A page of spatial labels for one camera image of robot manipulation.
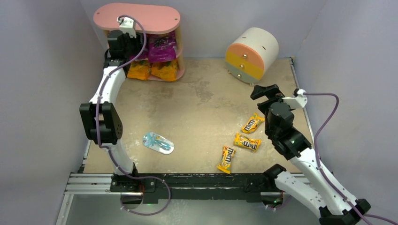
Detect purple grape candy bag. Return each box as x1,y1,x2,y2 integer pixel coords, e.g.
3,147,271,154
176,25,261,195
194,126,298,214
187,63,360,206
130,47,148,61
147,31,177,63

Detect orange gummy candy bag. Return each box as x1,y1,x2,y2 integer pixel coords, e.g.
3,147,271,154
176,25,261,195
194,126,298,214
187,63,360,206
127,60,151,81
151,59,178,82

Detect yellow M&M bag bottom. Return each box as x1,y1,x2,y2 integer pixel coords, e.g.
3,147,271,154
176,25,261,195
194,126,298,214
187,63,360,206
216,146,236,174

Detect yellow m&m bag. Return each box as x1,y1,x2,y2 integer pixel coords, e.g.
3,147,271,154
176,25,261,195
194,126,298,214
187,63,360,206
241,112,265,134
233,133,261,152
216,146,236,174

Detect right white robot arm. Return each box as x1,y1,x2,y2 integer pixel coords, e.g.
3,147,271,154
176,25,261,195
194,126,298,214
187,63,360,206
250,84,371,225

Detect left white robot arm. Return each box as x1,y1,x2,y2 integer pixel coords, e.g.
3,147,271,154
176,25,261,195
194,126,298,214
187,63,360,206
79,30,147,191

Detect pink three-tier shelf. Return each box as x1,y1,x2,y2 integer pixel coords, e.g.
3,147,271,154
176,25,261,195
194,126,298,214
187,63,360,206
93,3,185,79

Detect yellow M&M bag top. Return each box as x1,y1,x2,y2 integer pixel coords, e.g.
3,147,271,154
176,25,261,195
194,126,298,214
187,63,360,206
241,112,265,134

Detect yellow M&M bag middle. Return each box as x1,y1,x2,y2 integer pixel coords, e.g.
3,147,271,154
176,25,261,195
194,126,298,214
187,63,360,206
233,133,261,152

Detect round pastel drawer cabinet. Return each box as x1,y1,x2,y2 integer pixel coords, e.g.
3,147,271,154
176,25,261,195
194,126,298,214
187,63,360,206
225,27,279,84

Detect blue toy blister pack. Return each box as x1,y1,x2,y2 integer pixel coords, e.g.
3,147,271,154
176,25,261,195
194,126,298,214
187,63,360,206
142,132,175,155

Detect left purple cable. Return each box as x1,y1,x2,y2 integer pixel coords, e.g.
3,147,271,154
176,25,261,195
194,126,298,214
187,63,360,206
94,15,172,217

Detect purple cable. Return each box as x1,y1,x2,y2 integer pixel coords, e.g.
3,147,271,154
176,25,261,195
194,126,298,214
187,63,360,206
94,15,172,217
266,92,398,225

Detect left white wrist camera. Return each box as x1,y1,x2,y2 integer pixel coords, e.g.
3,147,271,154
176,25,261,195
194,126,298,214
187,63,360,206
117,16,137,38

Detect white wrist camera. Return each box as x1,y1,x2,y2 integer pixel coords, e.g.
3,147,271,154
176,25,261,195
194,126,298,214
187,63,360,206
282,88,308,110
117,16,137,38

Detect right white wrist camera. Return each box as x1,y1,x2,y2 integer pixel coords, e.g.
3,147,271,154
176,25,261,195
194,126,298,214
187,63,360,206
282,88,308,110

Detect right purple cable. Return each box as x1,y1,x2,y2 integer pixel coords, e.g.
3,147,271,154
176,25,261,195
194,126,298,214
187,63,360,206
266,92,398,225

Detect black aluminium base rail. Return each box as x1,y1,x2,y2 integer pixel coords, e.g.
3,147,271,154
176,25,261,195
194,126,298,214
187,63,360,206
63,172,318,206

